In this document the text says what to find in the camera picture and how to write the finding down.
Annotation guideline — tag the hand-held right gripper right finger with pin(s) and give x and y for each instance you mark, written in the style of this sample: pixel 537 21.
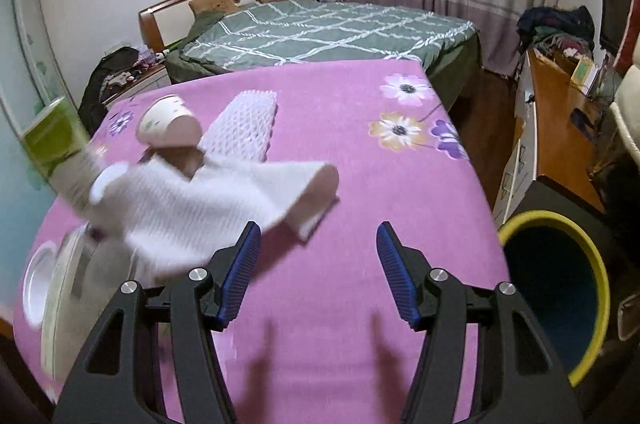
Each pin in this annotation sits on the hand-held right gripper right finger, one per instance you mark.
pixel 397 274

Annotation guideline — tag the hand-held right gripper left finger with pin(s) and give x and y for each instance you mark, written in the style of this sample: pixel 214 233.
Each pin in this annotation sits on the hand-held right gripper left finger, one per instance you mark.
pixel 242 274

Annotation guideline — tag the white cloth towel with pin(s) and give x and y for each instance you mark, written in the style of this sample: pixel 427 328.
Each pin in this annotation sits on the white cloth towel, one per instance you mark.
pixel 200 209

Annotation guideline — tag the white foam net sleeve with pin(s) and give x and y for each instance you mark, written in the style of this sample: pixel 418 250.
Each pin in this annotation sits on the white foam net sleeve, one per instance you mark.
pixel 245 124

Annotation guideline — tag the black bin with yellow rim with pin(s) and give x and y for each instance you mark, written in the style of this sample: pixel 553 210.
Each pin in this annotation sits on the black bin with yellow rim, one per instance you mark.
pixel 550 284

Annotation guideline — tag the white paper cup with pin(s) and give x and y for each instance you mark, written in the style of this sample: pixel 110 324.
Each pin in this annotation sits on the white paper cup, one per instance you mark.
pixel 165 119

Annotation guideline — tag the pink floral blanket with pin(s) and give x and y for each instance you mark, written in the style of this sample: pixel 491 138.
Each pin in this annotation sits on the pink floral blanket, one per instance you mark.
pixel 325 154

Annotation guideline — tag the white round container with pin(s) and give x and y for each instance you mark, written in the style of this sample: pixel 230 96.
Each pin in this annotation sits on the white round container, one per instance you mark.
pixel 60 304

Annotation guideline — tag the white nightstand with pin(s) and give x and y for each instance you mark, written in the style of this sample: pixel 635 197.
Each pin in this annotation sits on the white nightstand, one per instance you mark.
pixel 145 84

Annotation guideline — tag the wooden desk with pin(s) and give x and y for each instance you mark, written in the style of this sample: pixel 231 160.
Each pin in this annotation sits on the wooden desk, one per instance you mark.
pixel 560 129

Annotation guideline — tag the brown patterned handbag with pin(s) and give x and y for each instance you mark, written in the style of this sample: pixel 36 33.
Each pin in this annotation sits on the brown patterned handbag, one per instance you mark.
pixel 605 176

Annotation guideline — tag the green and white carton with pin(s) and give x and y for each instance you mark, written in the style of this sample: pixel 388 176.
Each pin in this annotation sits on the green and white carton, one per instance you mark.
pixel 55 139

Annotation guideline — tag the green checked quilt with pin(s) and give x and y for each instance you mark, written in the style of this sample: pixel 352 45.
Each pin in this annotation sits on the green checked quilt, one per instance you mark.
pixel 325 29

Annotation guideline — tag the green framed picture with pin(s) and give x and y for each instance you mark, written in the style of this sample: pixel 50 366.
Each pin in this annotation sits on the green framed picture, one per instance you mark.
pixel 582 74

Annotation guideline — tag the wooden bed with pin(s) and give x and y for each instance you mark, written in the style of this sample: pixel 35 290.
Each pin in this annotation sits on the wooden bed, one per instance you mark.
pixel 165 12

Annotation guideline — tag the cream puffer jacket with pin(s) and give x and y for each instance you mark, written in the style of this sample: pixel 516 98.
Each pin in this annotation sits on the cream puffer jacket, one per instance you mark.
pixel 627 114

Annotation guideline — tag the pile of dark clothes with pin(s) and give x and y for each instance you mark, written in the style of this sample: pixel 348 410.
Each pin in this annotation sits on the pile of dark clothes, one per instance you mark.
pixel 555 27

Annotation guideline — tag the sliding wardrobe door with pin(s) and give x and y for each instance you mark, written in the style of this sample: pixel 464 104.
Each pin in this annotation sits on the sliding wardrobe door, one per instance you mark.
pixel 20 69

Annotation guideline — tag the black television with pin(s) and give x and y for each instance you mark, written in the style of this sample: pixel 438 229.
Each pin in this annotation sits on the black television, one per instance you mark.
pixel 615 12

